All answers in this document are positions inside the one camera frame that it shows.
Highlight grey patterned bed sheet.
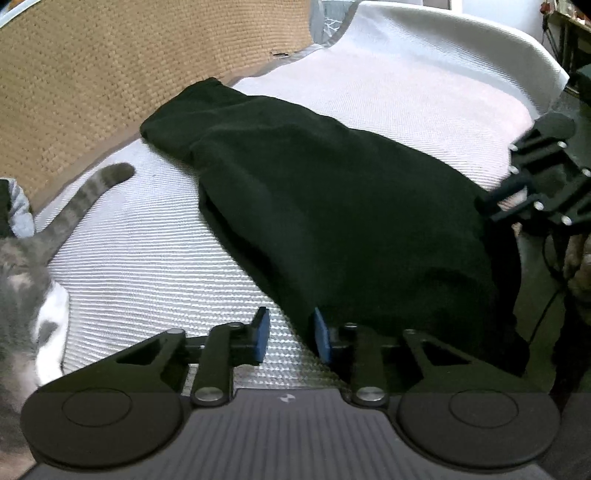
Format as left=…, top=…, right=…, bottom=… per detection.
left=308, top=0, right=358, bottom=46

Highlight cluttered right shelf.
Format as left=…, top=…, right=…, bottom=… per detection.
left=540, top=1, right=590, bottom=75

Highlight grey tabby cat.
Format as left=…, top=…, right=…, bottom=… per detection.
left=1, top=163, right=135, bottom=474

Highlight woven tan upright mattress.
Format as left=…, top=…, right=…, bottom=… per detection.
left=1, top=1, right=311, bottom=207

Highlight person's right hand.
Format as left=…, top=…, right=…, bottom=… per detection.
left=564, top=234, right=591, bottom=298

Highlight black grey folded garment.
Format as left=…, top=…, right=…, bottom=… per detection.
left=0, top=178, right=35, bottom=239

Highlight black printed sweatshirt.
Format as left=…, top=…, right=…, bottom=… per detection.
left=139, top=78, right=530, bottom=375

